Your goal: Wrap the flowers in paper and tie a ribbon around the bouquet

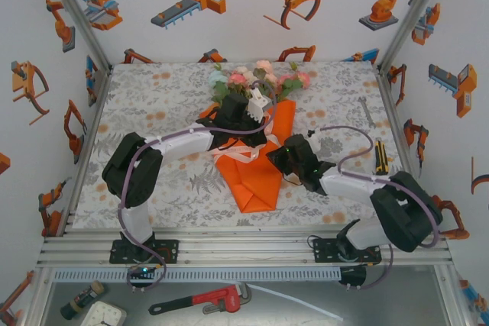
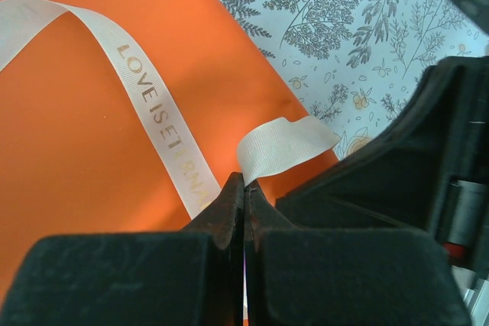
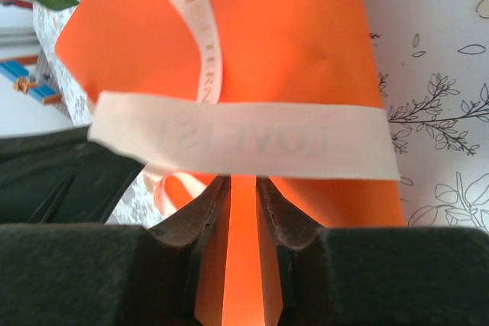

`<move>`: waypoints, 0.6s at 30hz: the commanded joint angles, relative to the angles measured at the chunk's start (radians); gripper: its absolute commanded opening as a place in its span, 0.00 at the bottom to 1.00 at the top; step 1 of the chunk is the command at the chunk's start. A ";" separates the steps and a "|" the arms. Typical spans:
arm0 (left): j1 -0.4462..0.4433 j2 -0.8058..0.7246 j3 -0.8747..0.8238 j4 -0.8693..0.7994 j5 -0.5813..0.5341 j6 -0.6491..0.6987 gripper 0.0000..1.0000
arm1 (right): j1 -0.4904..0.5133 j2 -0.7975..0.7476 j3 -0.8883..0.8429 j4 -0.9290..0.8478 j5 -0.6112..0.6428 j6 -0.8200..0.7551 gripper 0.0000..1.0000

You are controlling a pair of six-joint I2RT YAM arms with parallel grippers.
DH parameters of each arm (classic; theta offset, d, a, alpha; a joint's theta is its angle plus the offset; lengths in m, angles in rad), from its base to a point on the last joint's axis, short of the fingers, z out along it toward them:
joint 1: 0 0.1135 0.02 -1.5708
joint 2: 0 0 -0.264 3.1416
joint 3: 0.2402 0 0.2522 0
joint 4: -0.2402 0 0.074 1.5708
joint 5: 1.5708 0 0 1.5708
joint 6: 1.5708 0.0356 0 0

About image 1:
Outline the floral print tablecloth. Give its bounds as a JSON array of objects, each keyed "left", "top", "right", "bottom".
[{"left": 72, "top": 60, "right": 417, "bottom": 228}]

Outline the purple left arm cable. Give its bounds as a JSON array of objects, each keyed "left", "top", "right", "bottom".
[{"left": 118, "top": 79, "right": 276, "bottom": 292}]

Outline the orange wrapping paper sheet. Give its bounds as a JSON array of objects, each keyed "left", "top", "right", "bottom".
[{"left": 200, "top": 98, "right": 297, "bottom": 213}]

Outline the aluminium side rail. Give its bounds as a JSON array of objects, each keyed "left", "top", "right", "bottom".
[
  {"left": 376, "top": 69, "right": 435, "bottom": 234},
  {"left": 60, "top": 69, "right": 112, "bottom": 235}
]

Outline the aluminium frame post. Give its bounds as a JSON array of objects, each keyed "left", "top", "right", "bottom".
[
  {"left": 40, "top": 0, "right": 112, "bottom": 71},
  {"left": 377, "top": 0, "right": 454, "bottom": 71}
]

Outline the yellow black utility knife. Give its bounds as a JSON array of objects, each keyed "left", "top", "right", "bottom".
[{"left": 374, "top": 137, "right": 390, "bottom": 176}]

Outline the black cable junction box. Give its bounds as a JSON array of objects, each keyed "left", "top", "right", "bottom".
[{"left": 339, "top": 266, "right": 368, "bottom": 287}]

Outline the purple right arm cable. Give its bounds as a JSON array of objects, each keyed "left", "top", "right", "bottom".
[{"left": 307, "top": 126, "right": 440, "bottom": 291}]

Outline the aluminium mounting rail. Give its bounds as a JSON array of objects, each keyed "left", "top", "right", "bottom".
[{"left": 36, "top": 226, "right": 454, "bottom": 269}]

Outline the cream ribbon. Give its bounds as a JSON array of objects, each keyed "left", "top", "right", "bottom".
[{"left": 208, "top": 111, "right": 280, "bottom": 163}]

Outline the artificial flower bouquet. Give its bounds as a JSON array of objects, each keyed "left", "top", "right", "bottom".
[{"left": 208, "top": 59, "right": 313, "bottom": 108}]

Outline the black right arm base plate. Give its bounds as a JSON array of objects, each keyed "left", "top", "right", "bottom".
[{"left": 313, "top": 237, "right": 383, "bottom": 266}]

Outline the black controller board green light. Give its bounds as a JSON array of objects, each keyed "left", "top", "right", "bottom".
[{"left": 127, "top": 263, "right": 158, "bottom": 281}]

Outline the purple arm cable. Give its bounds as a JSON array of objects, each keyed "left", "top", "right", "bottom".
[
  {"left": 307, "top": 126, "right": 440, "bottom": 291},
  {"left": 118, "top": 79, "right": 276, "bottom": 292}
]

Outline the white alarm clock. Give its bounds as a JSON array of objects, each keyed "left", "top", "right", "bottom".
[{"left": 79, "top": 300, "right": 128, "bottom": 326}]

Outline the white slotted cable duct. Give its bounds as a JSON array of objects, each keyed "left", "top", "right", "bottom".
[{"left": 53, "top": 267, "right": 341, "bottom": 282}]

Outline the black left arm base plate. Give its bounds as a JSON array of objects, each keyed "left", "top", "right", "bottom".
[{"left": 109, "top": 239, "right": 180, "bottom": 265}]

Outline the red pipe wrench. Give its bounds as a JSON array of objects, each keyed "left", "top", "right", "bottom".
[{"left": 147, "top": 282, "right": 253, "bottom": 316}]

